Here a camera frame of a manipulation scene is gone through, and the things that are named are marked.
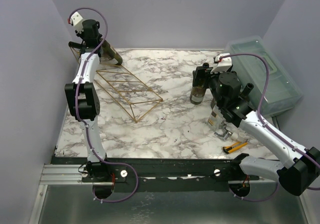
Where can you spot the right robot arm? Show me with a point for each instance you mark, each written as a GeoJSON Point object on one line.
{"type": "Point", "coordinates": [296, 168]}

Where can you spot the green wine bottle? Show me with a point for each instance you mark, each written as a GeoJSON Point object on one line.
{"type": "Point", "coordinates": [198, 92]}
{"type": "Point", "coordinates": [108, 54]}

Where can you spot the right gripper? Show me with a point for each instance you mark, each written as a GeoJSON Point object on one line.
{"type": "Point", "coordinates": [199, 75]}

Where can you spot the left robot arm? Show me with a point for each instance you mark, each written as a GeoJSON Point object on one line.
{"type": "Point", "coordinates": [82, 98]}

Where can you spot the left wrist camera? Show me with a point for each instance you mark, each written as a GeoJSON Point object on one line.
{"type": "Point", "coordinates": [76, 20]}

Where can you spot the translucent plastic storage box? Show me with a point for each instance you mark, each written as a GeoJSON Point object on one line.
{"type": "Point", "coordinates": [282, 93]}

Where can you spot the yellow utility knife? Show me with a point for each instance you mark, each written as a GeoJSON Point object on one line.
{"type": "Point", "coordinates": [234, 147]}

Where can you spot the chrome faucet handle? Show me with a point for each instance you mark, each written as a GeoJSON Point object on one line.
{"type": "Point", "coordinates": [223, 133]}

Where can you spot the clear square liquor bottle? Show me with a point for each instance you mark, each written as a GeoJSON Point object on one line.
{"type": "Point", "coordinates": [216, 119]}

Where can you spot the white plastic pipe fitting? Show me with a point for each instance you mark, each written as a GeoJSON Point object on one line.
{"type": "Point", "coordinates": [238, 136]}

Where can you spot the green wine bottle back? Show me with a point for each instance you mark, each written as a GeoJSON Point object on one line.
{"type": "Point", "coordinates": [198, 92]}

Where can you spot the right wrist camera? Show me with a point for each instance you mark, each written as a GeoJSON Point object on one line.
{"type": "Point", "coordinates": [223, 63]}

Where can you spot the gold wire wine rack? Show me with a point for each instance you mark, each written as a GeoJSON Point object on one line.
{"type": "Point", "coordinates": [117, 84]}

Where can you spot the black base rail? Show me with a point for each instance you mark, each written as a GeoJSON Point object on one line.
{"type": "Point", "coordinates": [133, 175]}

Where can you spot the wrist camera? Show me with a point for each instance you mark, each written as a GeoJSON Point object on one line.
{"type": "Point", "coordinates": [76, 20]}
{"type": "Point", "coordinates": [223, 63]}

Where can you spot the green wine bottle front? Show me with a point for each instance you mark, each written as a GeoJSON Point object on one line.
{"type": "Point", "coordinates": [108, 54]}

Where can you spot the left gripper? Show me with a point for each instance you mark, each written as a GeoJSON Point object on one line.
{"type": "Point", "coordinates": [100, 48]}

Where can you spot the aluminium extrusion rail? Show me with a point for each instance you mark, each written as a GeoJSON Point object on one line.
{"type": "Point", "coordinates": [61, 174]}

